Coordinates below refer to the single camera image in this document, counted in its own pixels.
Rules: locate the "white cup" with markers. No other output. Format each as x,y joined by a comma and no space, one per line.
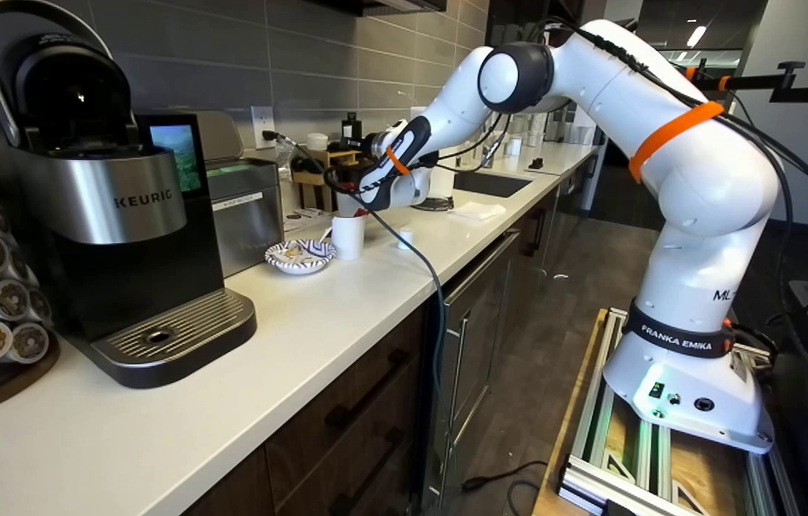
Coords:
347,236

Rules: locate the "small patterned dish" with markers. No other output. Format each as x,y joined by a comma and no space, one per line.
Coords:
301,256

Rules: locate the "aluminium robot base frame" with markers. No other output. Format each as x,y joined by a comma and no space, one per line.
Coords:
651,460

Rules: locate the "red cup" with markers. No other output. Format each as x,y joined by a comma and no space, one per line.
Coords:
360,212

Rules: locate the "ceiling light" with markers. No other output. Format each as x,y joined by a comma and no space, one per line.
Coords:
698,36

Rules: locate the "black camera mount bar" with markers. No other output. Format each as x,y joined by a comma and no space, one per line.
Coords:
787,84

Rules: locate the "dark counter sink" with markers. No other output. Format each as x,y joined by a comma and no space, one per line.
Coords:
492,185

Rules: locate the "black paper towel holder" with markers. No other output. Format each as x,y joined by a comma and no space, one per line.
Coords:
434,203

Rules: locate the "stainless steel appliance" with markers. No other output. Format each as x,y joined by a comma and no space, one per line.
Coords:
241,203

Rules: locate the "dark wood counter cabinets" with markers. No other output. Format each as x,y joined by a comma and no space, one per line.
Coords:
375,411

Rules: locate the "white wall outlet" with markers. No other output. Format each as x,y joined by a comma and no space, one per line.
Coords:
264,122

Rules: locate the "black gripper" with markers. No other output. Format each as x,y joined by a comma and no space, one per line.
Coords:
365,185

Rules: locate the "black Keurig coffee machine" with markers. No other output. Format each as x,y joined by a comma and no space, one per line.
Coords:
108,211

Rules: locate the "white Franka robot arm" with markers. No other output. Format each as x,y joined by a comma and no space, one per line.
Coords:
709,189

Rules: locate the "black cylindrical jar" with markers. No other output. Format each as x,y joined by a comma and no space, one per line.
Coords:
351,126

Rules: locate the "wooden condiment organizer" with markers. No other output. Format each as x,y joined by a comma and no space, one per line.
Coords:
312,176

